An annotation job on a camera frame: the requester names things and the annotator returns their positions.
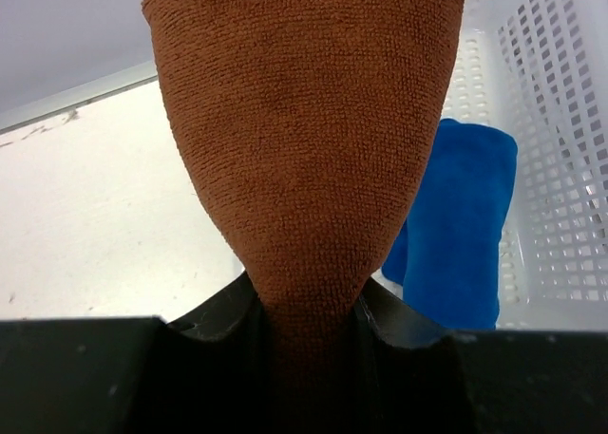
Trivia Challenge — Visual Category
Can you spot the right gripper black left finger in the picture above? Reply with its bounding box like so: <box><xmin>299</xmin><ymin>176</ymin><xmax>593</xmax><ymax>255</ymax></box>
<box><xmin>165</xmin><ymin>273</ymin><xmax>266</xmax><ymax>433</ymax></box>

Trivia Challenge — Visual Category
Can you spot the brown towel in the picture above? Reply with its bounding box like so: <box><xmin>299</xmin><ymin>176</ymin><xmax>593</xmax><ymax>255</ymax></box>
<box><xmin>142</xmin><ymin>0</ymin><xmax>465</xmax><ymax>433</ymax></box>

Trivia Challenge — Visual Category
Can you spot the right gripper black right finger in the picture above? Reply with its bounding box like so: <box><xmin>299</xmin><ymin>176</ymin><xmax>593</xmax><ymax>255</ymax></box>
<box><xmin>354</xmin><ymin>278</ymin><xmax>456</xmax><ymax>433</ymax></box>

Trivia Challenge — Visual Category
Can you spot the blue towel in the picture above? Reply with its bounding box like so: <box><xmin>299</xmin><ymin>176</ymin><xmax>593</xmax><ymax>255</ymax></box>
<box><xmin>381</xmin><ymin>119</ymin><xmax>518</xmax><ymax>330</ymax></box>

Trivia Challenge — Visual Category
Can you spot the white plastic basket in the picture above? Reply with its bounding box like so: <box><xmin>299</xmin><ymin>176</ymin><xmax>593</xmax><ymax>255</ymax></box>
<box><xmin>443</xmin><ymin>0</ymin><xmax>607</xmax><ymax>330</ymax></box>

